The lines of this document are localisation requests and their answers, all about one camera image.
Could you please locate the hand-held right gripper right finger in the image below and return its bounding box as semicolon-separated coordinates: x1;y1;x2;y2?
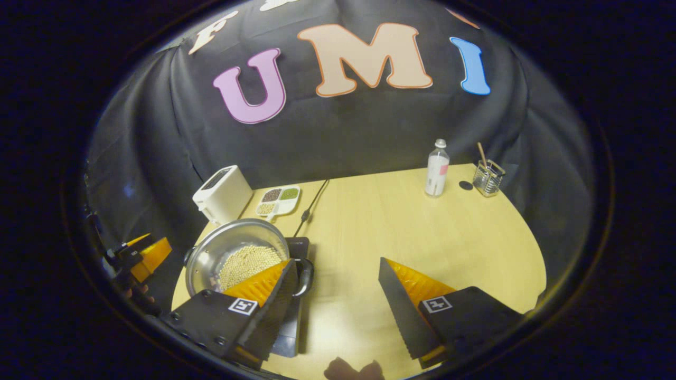
378;257;524;370

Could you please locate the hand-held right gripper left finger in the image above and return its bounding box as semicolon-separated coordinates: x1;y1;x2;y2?
160;259;300;370

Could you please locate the black induction cooktop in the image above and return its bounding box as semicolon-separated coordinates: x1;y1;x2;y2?
267;236;312;359

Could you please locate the steel pot with black handles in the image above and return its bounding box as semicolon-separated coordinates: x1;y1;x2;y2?
183;218;315;299

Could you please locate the pile of soybeans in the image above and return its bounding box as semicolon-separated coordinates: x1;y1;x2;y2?
217;244;286;292

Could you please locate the white toaster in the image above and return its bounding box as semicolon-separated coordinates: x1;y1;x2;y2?
192;165;254;226

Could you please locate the white divided bean dish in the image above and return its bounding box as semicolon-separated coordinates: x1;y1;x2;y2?
256;185;301;220

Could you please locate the clear plastic bottle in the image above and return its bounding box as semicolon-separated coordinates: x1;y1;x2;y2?
425;139;450;198

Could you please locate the clear glass holder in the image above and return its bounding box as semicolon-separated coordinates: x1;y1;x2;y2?
472;159;506;197

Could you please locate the black backdrop cloth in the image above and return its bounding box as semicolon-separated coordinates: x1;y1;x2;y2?
84;0;595;296

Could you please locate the black power cable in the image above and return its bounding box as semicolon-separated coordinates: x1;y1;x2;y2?
293;179;331;238

